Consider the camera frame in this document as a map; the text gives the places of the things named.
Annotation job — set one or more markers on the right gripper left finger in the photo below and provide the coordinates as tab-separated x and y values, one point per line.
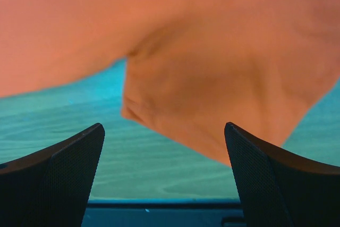
51	187

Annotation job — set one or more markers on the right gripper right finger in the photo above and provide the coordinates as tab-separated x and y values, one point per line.
280	188

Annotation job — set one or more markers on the orange t shirt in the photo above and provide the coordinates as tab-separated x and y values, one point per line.
191	65

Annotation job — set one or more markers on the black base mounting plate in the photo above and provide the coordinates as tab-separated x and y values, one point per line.
163	213

